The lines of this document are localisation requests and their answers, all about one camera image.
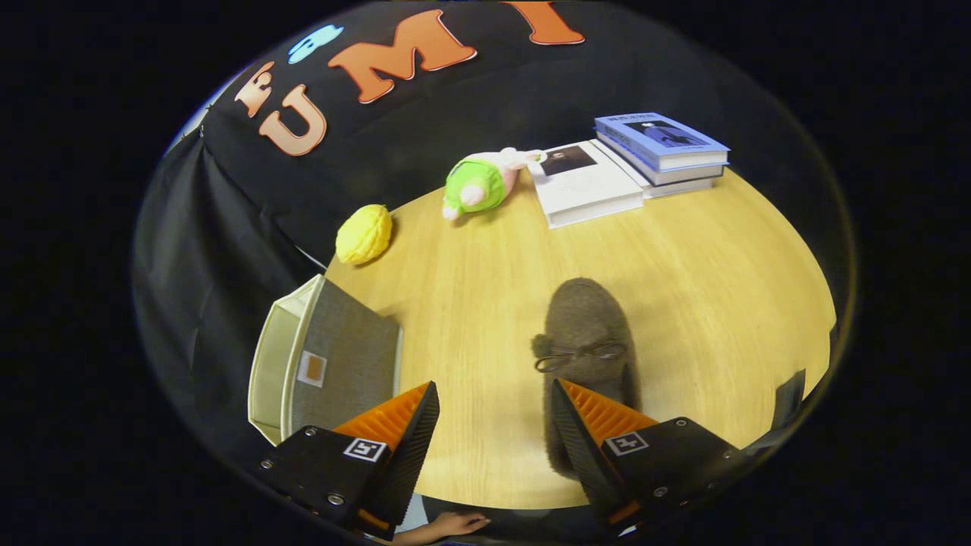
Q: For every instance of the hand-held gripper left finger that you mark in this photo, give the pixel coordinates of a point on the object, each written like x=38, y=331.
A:
x=413, y=455

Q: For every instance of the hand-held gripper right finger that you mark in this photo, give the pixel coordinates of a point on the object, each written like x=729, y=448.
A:
x=584, y=455

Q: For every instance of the grey fabric storage box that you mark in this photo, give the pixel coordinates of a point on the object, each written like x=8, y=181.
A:
x=349, y=349

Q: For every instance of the brown fuzzy shoe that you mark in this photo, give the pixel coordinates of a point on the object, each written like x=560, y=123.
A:
x=584, y=318

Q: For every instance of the yellow bread-shaped toy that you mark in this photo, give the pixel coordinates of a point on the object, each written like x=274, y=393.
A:
x=364, y=235

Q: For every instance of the black backdrop cloth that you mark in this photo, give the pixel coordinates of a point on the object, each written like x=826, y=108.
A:
x=227, y=265

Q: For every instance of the large white book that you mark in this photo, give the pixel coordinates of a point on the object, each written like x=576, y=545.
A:
x=588, y=189

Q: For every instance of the green and pink plush toy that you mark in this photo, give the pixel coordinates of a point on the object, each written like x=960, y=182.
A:
x=478, y=186

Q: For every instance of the thin white book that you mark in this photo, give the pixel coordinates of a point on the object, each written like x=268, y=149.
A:
x=683, y=190

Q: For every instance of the thin blue-edged book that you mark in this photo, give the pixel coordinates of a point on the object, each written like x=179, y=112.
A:
x=683, y=177

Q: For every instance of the blue book with figure cover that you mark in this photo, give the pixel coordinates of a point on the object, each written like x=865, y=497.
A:
x=660, y=136

